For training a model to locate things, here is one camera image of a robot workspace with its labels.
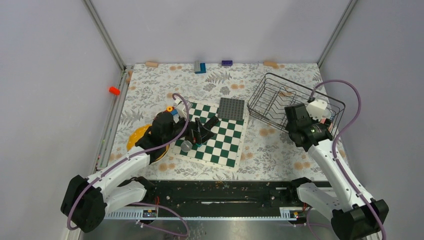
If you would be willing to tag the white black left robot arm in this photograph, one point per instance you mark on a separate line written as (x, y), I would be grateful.
(87, 200)

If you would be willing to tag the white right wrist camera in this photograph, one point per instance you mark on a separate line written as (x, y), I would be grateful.
(316, 109)

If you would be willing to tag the black glitter microphone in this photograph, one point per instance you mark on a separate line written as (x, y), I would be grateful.
(186, 146)

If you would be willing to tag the yellow orange plate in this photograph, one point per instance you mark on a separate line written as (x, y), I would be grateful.
(137, 135)

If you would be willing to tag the green white chessboard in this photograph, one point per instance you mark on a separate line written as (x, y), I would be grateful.
(224, 150)

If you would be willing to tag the black wire dish rack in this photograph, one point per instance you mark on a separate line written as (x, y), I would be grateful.
(274, 93)

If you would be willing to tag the purple lego brick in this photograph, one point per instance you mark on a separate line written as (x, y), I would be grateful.
(226, 62)

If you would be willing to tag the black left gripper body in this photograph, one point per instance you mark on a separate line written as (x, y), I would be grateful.
(187, 133)

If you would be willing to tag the floral table mat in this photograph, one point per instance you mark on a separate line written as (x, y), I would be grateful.
(268, 154)

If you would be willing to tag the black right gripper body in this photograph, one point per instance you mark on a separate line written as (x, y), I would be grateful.
(291, 128)

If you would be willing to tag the orange red cylinder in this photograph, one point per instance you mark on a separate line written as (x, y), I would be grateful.
(115, 91)

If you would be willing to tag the right wooden block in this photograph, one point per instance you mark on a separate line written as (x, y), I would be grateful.
(271, 64)

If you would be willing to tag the left wooden block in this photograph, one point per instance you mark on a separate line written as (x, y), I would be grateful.
(151, 64)

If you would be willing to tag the large pink mug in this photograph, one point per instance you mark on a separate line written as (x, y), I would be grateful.
(328, 123)

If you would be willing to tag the blue white patterned bowl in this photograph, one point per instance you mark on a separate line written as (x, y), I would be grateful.
(328, 114)

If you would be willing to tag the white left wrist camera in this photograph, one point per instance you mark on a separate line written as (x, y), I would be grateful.
(181, 108)

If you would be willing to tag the wooden block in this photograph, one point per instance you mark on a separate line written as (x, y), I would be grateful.
(151, 64)
(271, 64)

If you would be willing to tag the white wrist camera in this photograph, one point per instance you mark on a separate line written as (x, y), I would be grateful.
(181, 108)
(316, 109)

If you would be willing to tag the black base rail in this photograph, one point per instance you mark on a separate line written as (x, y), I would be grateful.
(225, 199)

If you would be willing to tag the colourful lego brick toy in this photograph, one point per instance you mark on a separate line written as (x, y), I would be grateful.
(172, 110)

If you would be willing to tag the grey blue lego bricks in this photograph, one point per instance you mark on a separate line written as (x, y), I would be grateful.
(199, 67)

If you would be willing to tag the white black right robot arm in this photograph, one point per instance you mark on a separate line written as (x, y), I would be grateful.
(353, 212)

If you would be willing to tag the grey lego baseplate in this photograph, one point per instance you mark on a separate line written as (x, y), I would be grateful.
(231, 109)

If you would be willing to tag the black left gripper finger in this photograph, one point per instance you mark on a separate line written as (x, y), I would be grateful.
(205, 134)
(196, 134)

